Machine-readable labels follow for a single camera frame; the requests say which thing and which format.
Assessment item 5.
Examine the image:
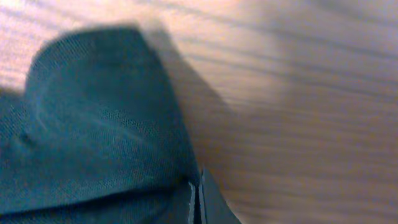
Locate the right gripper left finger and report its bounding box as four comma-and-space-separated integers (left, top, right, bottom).
174, 182, 196, 224

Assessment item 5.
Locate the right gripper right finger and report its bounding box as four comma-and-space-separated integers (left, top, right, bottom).
198, 169, 241, 224

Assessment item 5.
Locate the black t-shirt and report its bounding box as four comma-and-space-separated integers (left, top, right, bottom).
1, 27, 200, 223

